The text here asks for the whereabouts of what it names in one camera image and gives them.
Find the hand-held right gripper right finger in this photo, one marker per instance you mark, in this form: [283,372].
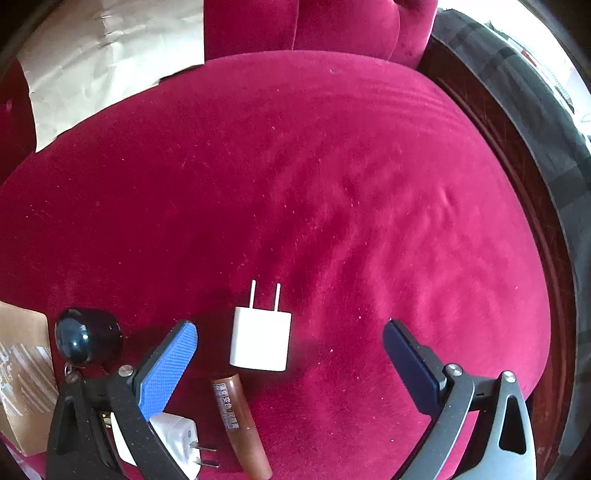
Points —
[410,364]

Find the brown cardboard box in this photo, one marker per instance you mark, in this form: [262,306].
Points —
[23,392]

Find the small white plug charger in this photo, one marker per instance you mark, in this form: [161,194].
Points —
[261,339]

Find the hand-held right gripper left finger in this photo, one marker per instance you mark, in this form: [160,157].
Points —
[167,367]

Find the brown lip gloss tube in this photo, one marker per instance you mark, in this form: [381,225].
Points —
[241,427]

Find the black round keyring gadget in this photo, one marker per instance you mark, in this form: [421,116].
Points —
[90,337]

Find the red velvet sofa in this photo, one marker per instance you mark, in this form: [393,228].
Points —
[300,184]

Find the large white plug charger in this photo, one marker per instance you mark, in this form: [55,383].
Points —
[179,434]

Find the dark plaid cloth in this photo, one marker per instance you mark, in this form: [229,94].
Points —
[531,97]

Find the white paper sheet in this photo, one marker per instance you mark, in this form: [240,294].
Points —
[111,69]

